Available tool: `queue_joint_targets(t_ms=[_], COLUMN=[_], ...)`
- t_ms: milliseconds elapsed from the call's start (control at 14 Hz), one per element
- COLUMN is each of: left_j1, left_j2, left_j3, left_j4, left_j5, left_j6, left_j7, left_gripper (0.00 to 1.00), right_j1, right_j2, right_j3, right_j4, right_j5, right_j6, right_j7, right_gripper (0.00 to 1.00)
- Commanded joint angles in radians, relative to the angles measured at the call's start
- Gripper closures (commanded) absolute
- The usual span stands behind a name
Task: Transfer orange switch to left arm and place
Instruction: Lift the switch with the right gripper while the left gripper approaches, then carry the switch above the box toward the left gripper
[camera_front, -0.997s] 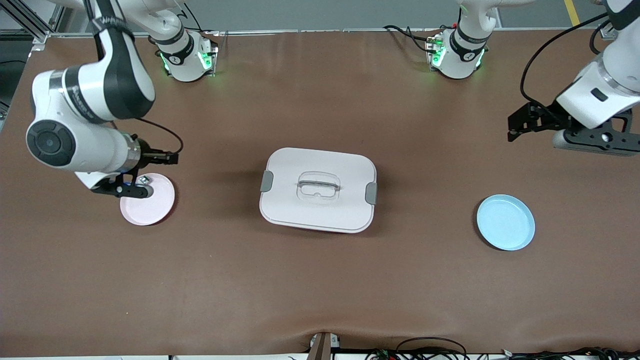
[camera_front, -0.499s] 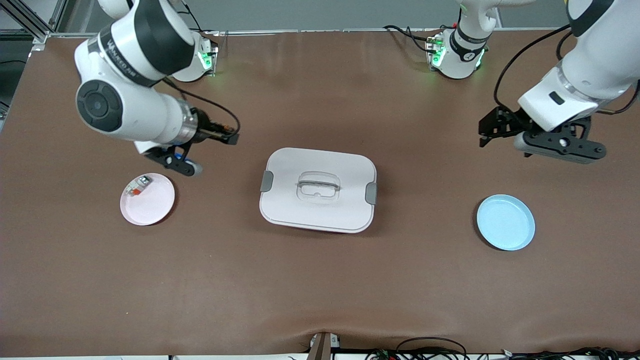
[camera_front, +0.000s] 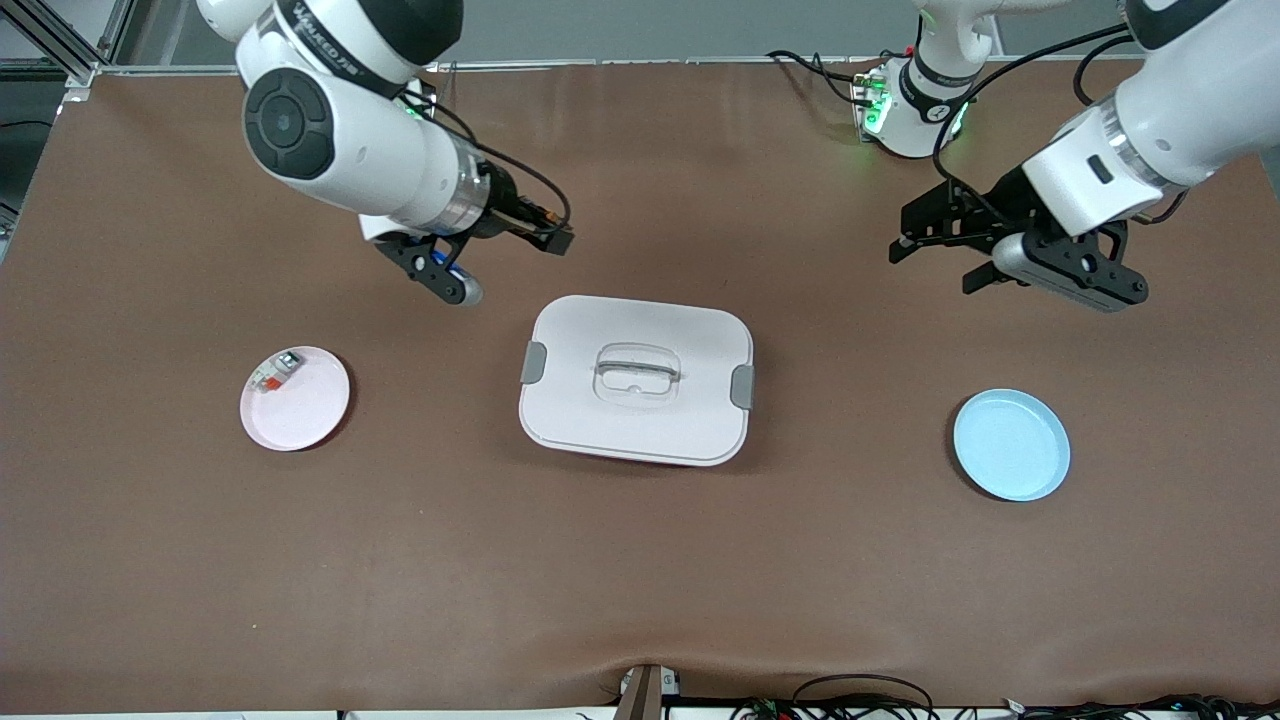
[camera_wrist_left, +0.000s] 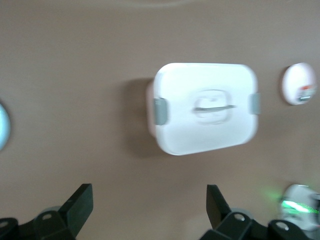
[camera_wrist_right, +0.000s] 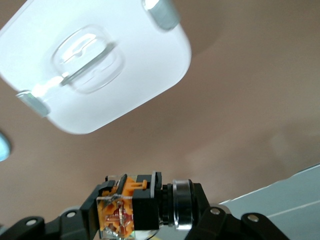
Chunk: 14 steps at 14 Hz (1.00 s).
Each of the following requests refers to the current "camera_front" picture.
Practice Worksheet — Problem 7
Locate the grey box lid handle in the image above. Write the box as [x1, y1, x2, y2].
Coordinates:
[594, 362, 682, 385]

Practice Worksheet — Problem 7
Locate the brown table mat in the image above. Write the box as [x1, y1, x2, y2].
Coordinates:
[0, 58, 1280, 713]

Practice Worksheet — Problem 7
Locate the black base cable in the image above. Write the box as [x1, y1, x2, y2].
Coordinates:
[766, 48, 871, 109]

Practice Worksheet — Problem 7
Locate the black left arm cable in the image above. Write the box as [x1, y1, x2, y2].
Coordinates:
[930, 22, 1191, 226]

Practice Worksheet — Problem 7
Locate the pink round plate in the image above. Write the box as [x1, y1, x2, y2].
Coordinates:
[239, 346, 352, 452]

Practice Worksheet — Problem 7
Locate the black cable bundle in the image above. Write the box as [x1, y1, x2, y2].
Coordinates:
[735, 673, 1280, 720]

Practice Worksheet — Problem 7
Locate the light blue round plate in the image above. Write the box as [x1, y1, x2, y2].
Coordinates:
[952, 388, 1072, 503]

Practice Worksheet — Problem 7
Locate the brown wooden post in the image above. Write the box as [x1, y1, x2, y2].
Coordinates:
[613, 664, 683, 720]

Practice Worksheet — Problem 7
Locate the white lidded storage box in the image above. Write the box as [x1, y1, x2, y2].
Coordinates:
[518, 294, 757, 468]

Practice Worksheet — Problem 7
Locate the aluminium frame profile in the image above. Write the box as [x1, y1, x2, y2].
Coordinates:
[0, 0, 131, 89]

